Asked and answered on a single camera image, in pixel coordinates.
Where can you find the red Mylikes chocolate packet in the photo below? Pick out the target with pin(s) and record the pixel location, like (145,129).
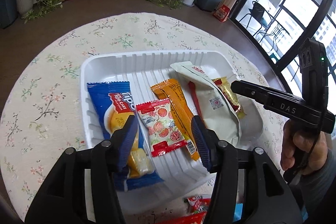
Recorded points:
(198,206)

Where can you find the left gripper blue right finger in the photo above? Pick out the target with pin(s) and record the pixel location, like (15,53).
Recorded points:
(206,142)

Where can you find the person's right hand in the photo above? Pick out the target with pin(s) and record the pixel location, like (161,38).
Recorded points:
(293,139)

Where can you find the pale green long snack packet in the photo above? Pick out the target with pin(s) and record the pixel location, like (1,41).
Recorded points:
(217,113)

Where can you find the floral white tablecloth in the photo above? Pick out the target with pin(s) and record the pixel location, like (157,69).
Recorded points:
(42,114)

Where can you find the white plastic tray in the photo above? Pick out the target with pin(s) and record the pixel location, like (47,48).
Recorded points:
(179,172)

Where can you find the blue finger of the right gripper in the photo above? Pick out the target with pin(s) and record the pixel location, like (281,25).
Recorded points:
(270,98)

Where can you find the black balcony chair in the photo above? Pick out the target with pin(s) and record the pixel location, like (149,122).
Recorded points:
(259,22)

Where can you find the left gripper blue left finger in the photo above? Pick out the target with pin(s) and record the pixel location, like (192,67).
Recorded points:
(122,142)

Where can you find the blue Tipo cake packet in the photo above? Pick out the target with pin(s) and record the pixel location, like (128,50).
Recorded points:
(114,104)

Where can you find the orange snack bar packet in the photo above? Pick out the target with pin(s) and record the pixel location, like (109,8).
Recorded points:
(180,111)

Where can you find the small red floral candy packet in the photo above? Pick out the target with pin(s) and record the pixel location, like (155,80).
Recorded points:
(164,135)

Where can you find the red gift bag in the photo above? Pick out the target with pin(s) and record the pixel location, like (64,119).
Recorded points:
(222,13)

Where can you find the light blue snack packet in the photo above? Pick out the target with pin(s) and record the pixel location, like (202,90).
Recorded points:
(238,212)

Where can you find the gold foil snack packet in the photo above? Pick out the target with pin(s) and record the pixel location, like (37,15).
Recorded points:
(223,84)

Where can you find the red star-pattern candy packet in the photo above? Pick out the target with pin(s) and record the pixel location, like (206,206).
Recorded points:
(196,100)

